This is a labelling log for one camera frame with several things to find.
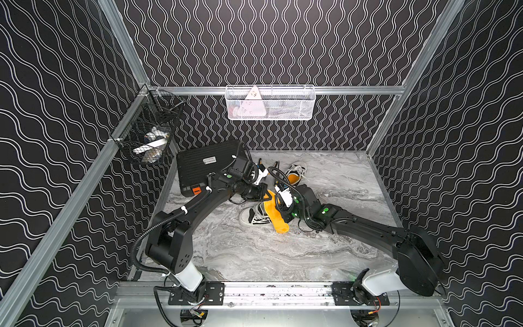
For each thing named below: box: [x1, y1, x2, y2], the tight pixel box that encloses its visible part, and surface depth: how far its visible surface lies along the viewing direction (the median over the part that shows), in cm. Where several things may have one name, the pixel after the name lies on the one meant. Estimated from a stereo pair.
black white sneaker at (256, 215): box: [239, 201, 273, 227], surface depth 90 cm
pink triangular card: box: [240, 85, 267, 117], surface depth 92 cm
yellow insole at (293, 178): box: [287, 173, 300, 184], surface depth 103 cm
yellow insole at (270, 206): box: [263, 189, 290, 234], surface depth 83 cm
